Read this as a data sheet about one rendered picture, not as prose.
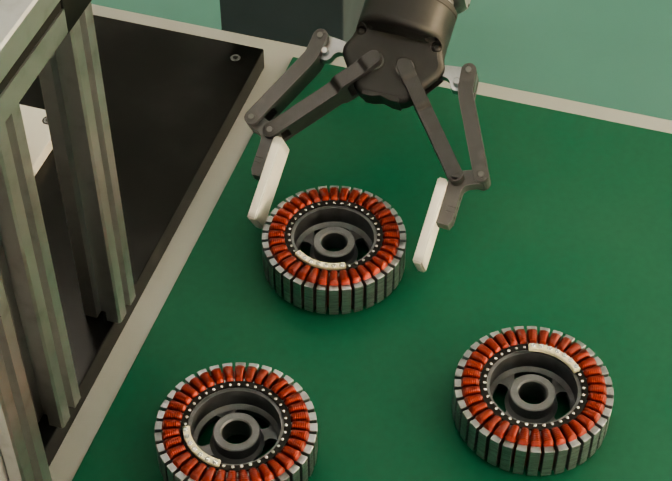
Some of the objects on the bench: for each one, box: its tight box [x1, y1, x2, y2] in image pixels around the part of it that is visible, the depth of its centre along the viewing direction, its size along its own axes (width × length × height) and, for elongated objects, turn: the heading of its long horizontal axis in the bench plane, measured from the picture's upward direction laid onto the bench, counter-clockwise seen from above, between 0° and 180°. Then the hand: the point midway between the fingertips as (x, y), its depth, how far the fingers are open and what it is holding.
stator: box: [262, 186, 406, 314], centre depth 114 cm, size 11×11×4 cm
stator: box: [154, 362, 318, 481], centre depth 101 cm, size 11×11×4 cm
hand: (340, 231), depth 114 cm, fingers open, 13 cm apart
